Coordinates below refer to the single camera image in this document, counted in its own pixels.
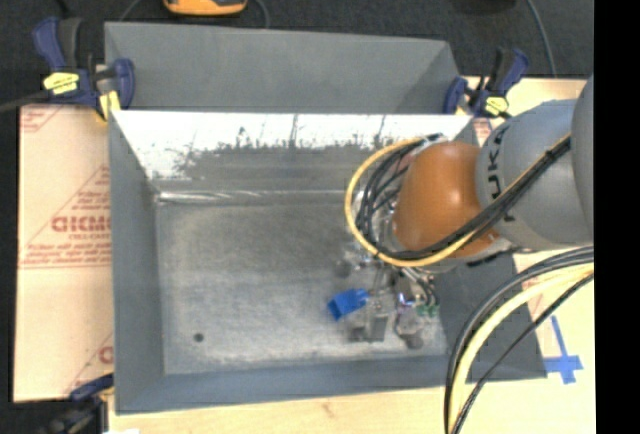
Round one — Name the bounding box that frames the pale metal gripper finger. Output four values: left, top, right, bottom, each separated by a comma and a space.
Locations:
368, 310, 391, 343
347, 315, 370, 344

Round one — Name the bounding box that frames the brown cardboard board, red print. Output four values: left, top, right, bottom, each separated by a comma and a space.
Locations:
11, 103, 117, 404

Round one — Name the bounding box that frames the grey metal bin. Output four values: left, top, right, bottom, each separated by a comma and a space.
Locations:
103, 20, 547, 414

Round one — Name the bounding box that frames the blue angular block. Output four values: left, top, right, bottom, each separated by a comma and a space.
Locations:
326, 288, 372, 322

